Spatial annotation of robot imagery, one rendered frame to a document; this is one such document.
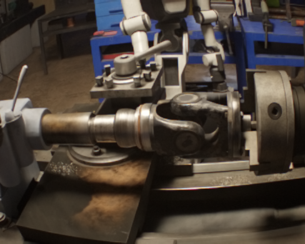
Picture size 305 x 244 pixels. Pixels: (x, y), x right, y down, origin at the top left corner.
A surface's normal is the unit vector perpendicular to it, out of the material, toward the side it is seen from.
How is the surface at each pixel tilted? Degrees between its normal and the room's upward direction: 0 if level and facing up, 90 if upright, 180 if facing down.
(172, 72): 78
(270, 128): 66
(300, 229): 48
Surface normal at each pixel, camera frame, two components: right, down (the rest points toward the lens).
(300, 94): -0.15, -0.76
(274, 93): -0.18, -0.50
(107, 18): -0.15, 0.47
